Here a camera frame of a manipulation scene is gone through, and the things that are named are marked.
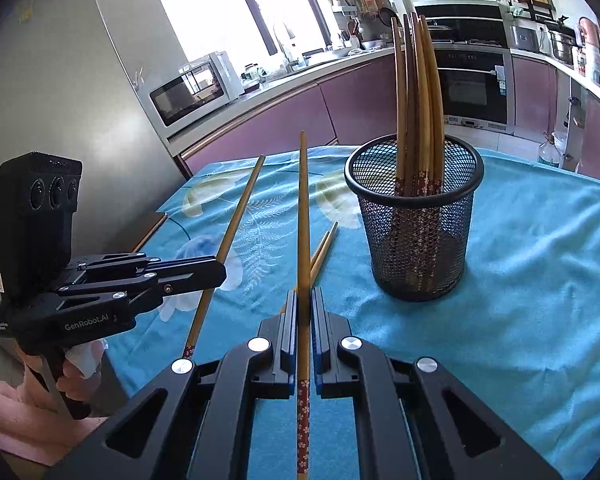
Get black mesh utensil holder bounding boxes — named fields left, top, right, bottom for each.
left=343, top=136, right=484, bottom=302

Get blue floral tablecloth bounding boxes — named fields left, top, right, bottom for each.
left=104, top=145, right=600, bottom=480

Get silver refrigerator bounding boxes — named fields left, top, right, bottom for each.
left=0, top=0, right=192, bottom=340

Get white microwave oven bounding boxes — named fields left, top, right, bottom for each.
left=148, top=51, right=244, bottom=139

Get purple kitchen cabinets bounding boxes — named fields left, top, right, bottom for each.
left=171, top=49, right=600, bottom=179

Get plastic water bottle on floor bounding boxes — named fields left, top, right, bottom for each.
left=538, top=133, right=562, bottom=168

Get left hand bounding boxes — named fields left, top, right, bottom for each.
left=15, top=339, right=108, bottom=411

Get steel pot on counter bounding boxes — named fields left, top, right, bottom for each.
left=550, top=30, right=576, bottom=65

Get black left camera housing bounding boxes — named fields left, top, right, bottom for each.
left=0, top=152, right=82, bottom=310

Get black frying pan hanging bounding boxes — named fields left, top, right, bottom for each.
left=378, top=6, right=400, bottom=28

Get pink left sleeve forearm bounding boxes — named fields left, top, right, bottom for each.
left=0, top=372, right=107, bottom=466

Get bamboo chopstick red end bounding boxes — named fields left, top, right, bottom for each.
left=391, top=18, right=406, bottom=196

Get black built-in oven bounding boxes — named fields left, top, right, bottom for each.
left=434, top=44, right=515, bottom=133

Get dark bamboo chopstick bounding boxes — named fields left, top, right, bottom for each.
left=404, top=12, right=417, bottom=196

